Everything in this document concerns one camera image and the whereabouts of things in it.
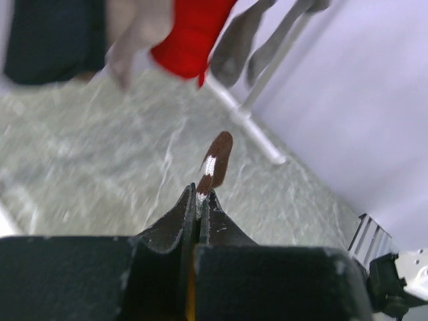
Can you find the aluminium rail frame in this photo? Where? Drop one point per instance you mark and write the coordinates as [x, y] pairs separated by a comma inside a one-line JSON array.
[[369, 242]]

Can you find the red hanging sock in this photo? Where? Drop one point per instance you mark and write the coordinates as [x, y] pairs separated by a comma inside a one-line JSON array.
[[185, 51]]

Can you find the mustard sock striped cuff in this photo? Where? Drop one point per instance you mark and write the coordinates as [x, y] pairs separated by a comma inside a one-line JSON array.
[[214, 167]]

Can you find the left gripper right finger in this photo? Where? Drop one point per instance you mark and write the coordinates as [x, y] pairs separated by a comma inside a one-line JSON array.
[[237, 279]]

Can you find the grey hanging sock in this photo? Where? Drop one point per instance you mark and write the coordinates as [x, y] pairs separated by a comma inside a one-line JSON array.
[[232, 53]]

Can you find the dark navy hanging sock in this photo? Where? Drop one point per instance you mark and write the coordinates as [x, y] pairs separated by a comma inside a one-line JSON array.
[[55, 41]]

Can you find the beige hanging sock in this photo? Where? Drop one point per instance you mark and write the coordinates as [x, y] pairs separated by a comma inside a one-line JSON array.
[[132, 26]]

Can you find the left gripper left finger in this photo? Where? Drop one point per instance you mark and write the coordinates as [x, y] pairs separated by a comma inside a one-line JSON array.
[[141, 277]]

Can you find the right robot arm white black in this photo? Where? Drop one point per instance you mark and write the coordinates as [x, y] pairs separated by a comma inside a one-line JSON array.
[[397, 282]]

